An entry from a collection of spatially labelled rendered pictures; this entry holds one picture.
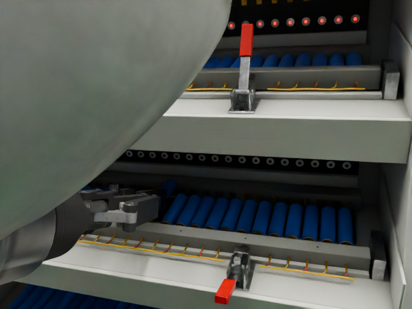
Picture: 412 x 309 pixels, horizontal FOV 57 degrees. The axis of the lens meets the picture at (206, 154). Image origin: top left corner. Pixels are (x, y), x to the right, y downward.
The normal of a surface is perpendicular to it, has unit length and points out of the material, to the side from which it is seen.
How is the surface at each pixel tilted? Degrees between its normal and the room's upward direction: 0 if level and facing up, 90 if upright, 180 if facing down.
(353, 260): 113
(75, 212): 81
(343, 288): 23
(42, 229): 89
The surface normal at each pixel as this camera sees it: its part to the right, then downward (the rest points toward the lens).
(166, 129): -0.29, 0.48
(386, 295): -0.11, -0.88
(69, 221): 0.94, 0.00
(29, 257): 0.84, 0.44
